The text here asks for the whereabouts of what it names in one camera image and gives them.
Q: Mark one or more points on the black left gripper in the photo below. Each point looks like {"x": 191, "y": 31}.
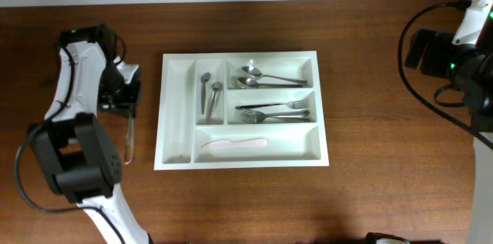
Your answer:
{"x": 129, "y": 105}

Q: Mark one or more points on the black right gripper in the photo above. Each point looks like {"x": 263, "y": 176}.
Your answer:
{"x": 441, "y": 44}

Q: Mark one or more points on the steel kitchen tongs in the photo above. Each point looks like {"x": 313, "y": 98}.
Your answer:
{"x": 129, "y": 153}

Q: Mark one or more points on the small steel teaspoon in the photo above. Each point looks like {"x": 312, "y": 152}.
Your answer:
{"x": 204, "y": 79}

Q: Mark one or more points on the large steel spoon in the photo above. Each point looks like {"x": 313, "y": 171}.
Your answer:
{"x": 217, "y": 87}

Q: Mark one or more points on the steel tablespoon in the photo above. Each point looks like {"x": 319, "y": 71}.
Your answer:
{"x": 255, "y": 73}

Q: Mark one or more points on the dark-handled steel fork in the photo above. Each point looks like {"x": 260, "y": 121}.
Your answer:
{"x": 299, "y": 104}

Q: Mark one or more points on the white plastic knife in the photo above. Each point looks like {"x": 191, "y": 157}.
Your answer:
{"x": 227, "y": 144}

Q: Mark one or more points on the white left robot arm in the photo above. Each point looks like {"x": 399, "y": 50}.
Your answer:
{"x": 87, "y": 134}

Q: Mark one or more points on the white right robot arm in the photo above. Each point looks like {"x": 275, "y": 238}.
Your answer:
{"x": 464, "y": 58}

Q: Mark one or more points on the white cutlery tray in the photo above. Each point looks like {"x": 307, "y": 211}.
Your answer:
{"x": 182, "y": 129}

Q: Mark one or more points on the steel spoon in tray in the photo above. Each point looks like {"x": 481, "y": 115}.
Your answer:
{"x": 247, "y": 83}

